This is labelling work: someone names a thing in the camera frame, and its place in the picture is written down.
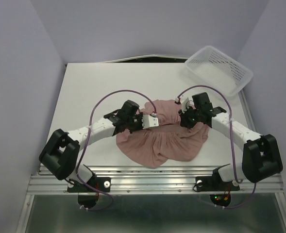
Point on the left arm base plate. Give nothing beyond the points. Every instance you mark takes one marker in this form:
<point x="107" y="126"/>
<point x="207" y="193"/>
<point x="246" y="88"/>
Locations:
<point x="100" y="183"/>

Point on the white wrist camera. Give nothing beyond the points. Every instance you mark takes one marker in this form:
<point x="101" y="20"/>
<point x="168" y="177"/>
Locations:
<point x="186" y="103"/>
<point x="149" y="121"/>

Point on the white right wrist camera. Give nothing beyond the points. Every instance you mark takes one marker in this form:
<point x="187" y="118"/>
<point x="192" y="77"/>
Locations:
<point x="186" y="103"/>

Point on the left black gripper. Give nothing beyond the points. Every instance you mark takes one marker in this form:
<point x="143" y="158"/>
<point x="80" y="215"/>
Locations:
<point x="140" y="127"/>

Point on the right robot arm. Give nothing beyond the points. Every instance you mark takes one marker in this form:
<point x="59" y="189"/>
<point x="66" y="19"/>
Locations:
<point x="260" y="153"/>

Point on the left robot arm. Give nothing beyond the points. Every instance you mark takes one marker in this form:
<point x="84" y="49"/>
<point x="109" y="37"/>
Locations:
<point x="60" y="154"/>

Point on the aluminium rail frame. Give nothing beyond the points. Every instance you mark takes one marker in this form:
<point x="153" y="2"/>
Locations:
<point x="154" y="200"/>

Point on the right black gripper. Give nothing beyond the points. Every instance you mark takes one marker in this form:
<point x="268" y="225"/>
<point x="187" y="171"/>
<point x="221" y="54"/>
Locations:
<point x="184" y="121"/>

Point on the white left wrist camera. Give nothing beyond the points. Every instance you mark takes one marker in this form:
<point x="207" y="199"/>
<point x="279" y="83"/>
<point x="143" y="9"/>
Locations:
<point x="149" y="121"/>

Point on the white plastic basket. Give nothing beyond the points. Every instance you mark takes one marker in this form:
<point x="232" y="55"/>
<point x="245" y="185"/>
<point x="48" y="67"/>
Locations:
<point x="218" y="70"/>

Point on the pink skirt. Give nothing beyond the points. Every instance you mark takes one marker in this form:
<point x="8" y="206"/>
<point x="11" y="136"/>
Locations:
<point x="152" y="147"/>

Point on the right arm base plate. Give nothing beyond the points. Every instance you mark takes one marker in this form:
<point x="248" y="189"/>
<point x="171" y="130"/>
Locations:
<point x="215" y="185"/>

